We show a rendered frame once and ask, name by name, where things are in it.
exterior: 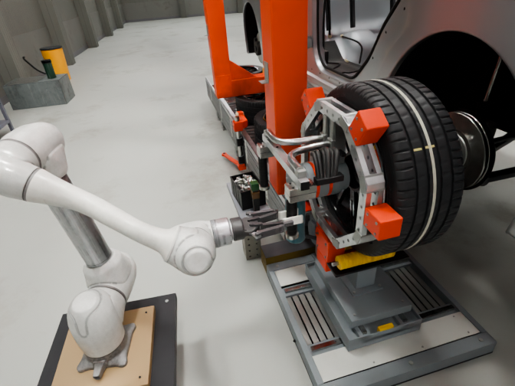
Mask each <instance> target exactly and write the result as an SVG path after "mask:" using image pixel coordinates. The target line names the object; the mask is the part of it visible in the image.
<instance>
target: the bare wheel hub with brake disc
mask: <svg viewBox="0 0 515 386"><path fill-rule="evenodd" d="M449 115H450V118H452V121H453V124H454V125H455V128H456V132H458V137H459V139H458V140H460V143H461V151H462V152H463V156H462V158H463V159H464V164H463V166H464V171H463V173H464V187H463V188H470V187H472V186H474V185H476V184H477V183H478V182H480V181H481V180H482V178H483V177H484V176H485V175H486V173H487V170H488V168H489V165H490V158H491V148H490V140H489V138H488V135H487V132H486V130H485V128H484V127H483V126H482V124H481V123H480V122H479V121H478V120H477V119H476V118H475V117H474V116H472V115H471V114H469V113H466V112H461V111H454V112H450V113H449Z"/></svg>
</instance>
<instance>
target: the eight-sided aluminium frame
mask: <svg viewBox="0 0 515 386"><path fill-rule="evenodd" d="M357 113H358V112H357V111H355V110H354V109H352V108H350V107H348V106H347V105H345V104H344V103H341V102H340V101H338V100H337V99H336V98H333V97H326V98H320V99H317V100H316V102H314V105H313V107H312V108H311V110H310V112H309V113H308V115H307V117H306V119H305V120H304V121H303V122H302V125H301V130H300V132H301V137H308V136H317V132H318V129H319V128H320V126H321V125H322V123H323V114H325V115H327V116H328V118H330V119H332V120H333V121H335V123H336V124H338V125H339V126H341V127H342V128H343V131H344V133H345V136H346V141H347V143H348V146H349V150H350V152H351V156H352V158H353V162H354V165H355V168H356V172H357V175H358V177H359V185H360V190H359V203H358V211H357V219H356V231H355V232H354V233H351V234H347V233H346V232H345V231H344V230H343V228H342V227H341V226H340V224H339V223H338V222H337V220H336V219H335V218H334V216H332V215H331V213H330V212H329V210H328V208H327V206H326V201H325V198H324V196H323V197H319V198H317V199H318V202H319V205H320V206H319V207H318V206H317V201H316V199H315V198H314V199H310V200H309V201H310V206H311V209H312V214H313V217H314V219H315V221H316V222H318V224H319V225H320V227H321V228H322V230H323V231H324V233H325V234H326V235H327V236H328V238H329V239H330V241H331V242H332V244H333V246H334V247H335V248H336V249H342V248H345V247H351V246H354V245H355V244H363V243H366V242H370V241H373V240H376V238H375V237H374V236H373V235H372V234H371V232H370V231H369V230H368V229H367V228H366V227H365V226H364V224H363V222H364V216H365V209H366V207H369V206H373V205H377V204H381V203H382V198H383V193H384V190H385V179H384V173H383V172H382V170H381V168H380V165H379V161H378V158H377V155H376V151H375V149H374V146H373V144H372V143H371V144H366V145H362V146H356V145H355V143H354V141H353V138H352V136H351V134H350V131H349V126H350V124H351V122H352V121H353V119H354V118H355V116H356V114H357ZM361 147H362V148H361ZM364 157H365V158H364ZM303 162H308V152H307V153H304V154H301V163H303ZM367 166H368V167H367ZM325 219H326V220H325ZM327 221H328V223H327Z"/></svg>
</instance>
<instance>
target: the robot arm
mask: <svg viewBox="0 0 515 386"><path fill-rule="evenodd" d="M64 147H65V141H64V136H63V134H62V133H61V131H60V130H59V129H58V128H57V127H56V126H53V125H51V124H50V123H30V124H26V125H23V126H19V127H18V128H16V129H14V130H12V131H11V132H10V133H8V134H7V135H5V136H3V137H2V138H1V139H0V195H2V196H5V197H7V198H14V199H18V200H21V201H27V202H31V203H38V204H47V205H48V207H49V208H50V209H51V211H52V212H53V214H54V216H55V217H56V218H57V220H58V222H59V223H60V225H61V226H62V228H63V229H64V231H65V233H66V234H67V236H68V237H69V238H70V240H71V242H72V244H73V245H74V246H75V248H76V249H77V251H78V253H79V254H80V255H81V257H82V259H83V260H84V262H85V264H84V268H83V273H84V277H85V280H86V284H87V288H88V289H86V290H84V291H83V292H81V293H79V294H78V295H76V296H75V297H74V298H73V300H72V301H71V303H70V305H69V307H68V311H67V324H68V327H69V330H70V331H71V334H72V336H73V337H74V340H75V342H76V343H77V344H78V346H79V347H80V349H81V350H82V351H83V352H84V354H83V357H82V359H81V361H80V363H79V365H78V366H77V371H78V372H79V373H83V372H85V371H89V370H93V379H96V380H100V379H101V377H102V375H103V373H104V371H105V369H106V368H113V367H118V368H124V367H126V366H127V364H128V354H129V350H130V344H131V341H132V337H133V333H134V331H135V330H136V324H135V323H130V324H127V325H123V317H124V311H125V306H126V302H127V300H128V299H129V297H130V294H131V292H132V289H133V285H134V283H135V280H136V263H135V261H134V259H133V258H132V257H131V256H130V255H129V254H127V253H125V252H122V251H119V250H117V249H113V248H110V247H109V246H108V244H107V242H106V241H105V239H104V237H103V235H102V234H101V232H100V230H99V228H98V226H97V225H96V223H95V221H94V220H96V221H99V222H100V223H101V224H104V225H106V226H108V227H110V228H111V229H113V230H115V231H117V232H119V233H121V234H122V235H124V236H126V237H128V238H130V239H132V240H134V241H136V242H138V243H140V244H142V245H144V246H146V247H149V248H151V249H153V250H155V251H157V252H159V253H160V254H161V255H162V258H163V259H164V262H166V263H168V264H170V265H172V266H173V267H175V268H176V269H177V270H179V271H181V272H182V273H184V274H186V275H189V276H200V275H202V274H204V273H206V272H208V271H209V270H210V269H211V268H212V265H213V263H214V261H215V258H216V248H219V247H223V246H227V245H230V244H232V240H234V241H237V240H244V239H245V237H247V236H253V237H255V240H260V239H261V238H264V237H269V236H272V235H275V234H280V233H283V232H284V228H285V227H289V226H293V225H295V224H301V223H303V215H298V209H297V216H294V217H290V218H287V212H286V210H285V211H278V210H277V209H275V210H274V209H273V208H272V209H267V210H262V211H253V212H251V211H247V212H246V217H245V218H242V219H241V218H240V217H236V218H230V219H229V220H228V219H227V218H219V219H213V220H210V221H192V222H188V223H184V224H179V225H176V226H175V227H172V228H170V229H164V228H160V227H155V226H152V225H150V224H147V223H145V222H143V221H141V220H139V219H137V218H135V217H134V216H132V215H130V214H128V213H126V212H125V211H123V210H121V209H119V208H118V207H116V206H114V205H112V204H111V203H109V202H107V201H105V200H103V199H102V198H99V197H97V196H96V195H93V194H91V193H90V192H87V191H85V190H83V189H81V188H78V187H76V186H74V185H73V183H72V181H71V180H70V178H69V176H68V174H67V170H68V164H67V158H66V154H65V149H64ZM275 219H279V220H282V221H274V222H268V221H272V220H275ZM260 226H261V229H260Z"/></svg>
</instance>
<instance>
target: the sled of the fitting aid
mask: <svg viewBox="0 0 515 386"><path fill-rule="evenodd" d="M305 274H306V275H307V278H308V280H309V281H310V283H311V285H312V287H313V289H314V290H315V292H316V294H317V296H318V297H319V299H320V301H321V303H322V305H323V307H324V309H325V310H326V312H327V314H328V316H329V317H330V320H331V321H332V323H333V325H334V327H335V329H336V330H337V332H338V334H339V336H340V338H341V339H342V341H343V344H344V345H345V346H346V349H347V350H348V352H349V351H352V350H354V349H358V348H362V347H364V346H367V345H371V344H374V343H377V342H381V341H384V340H387V339H391V338H394V337H397V336H400V335H404V334H407V333H410V332H414V331H417V330H419V329H420V326H421V323H422V317H421V316H420V315H419V314H418V313H417V312H416V311H415V309H414V308H413V307H412V308H411V311H408V312H404V313H401V314H398V315H395V316H391V317H388V318H385V319H380V320H378V321H375V322H370V323H367V324H365V325H360V326H357V327H354V328H350V326H349V324H348V322H347V321H346V319H345V317H344V316H343V314H342V313H341V311H340V309H339V307H338V305H337V304H336V302H335V300H334V299H333V297H332V296H331V294H330V292H329V290H328V289H327V288H326V285H325V284H324V282H323V281H322V279H321V277H320V275H319V274H318V272H317V270H316V268H315V261H314V262H309V263H305Z"/></svg>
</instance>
